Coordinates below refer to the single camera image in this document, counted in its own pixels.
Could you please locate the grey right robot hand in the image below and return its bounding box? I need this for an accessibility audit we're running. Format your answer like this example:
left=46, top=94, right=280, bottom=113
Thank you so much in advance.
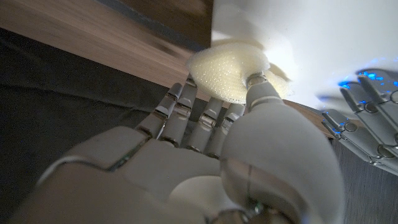
left=9, top=73, right=346, bottom=224

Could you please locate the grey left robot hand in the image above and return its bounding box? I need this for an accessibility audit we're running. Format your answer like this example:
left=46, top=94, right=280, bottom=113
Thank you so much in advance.
left=322, top=68, right=398, bottom=177

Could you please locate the white paper plate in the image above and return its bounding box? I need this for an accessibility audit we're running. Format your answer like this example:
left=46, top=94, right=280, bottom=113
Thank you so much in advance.
left=211, top=0, right=398, bottom=110

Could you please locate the yellow sponge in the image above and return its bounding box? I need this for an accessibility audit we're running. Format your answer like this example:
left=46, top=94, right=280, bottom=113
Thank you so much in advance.
left=186, top=42, right=293, bottom=105

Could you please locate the black backdrop curtain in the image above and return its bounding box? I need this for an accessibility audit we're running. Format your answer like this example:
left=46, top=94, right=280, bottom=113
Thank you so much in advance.
left=0, top=27, right=193, bottom=215

